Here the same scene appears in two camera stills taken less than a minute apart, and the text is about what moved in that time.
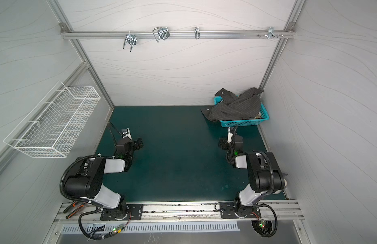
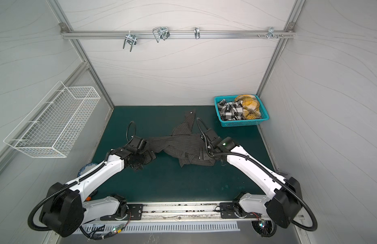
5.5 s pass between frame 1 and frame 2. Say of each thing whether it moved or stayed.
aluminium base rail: stayed
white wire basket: stayed
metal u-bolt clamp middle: stayed
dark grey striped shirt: moved
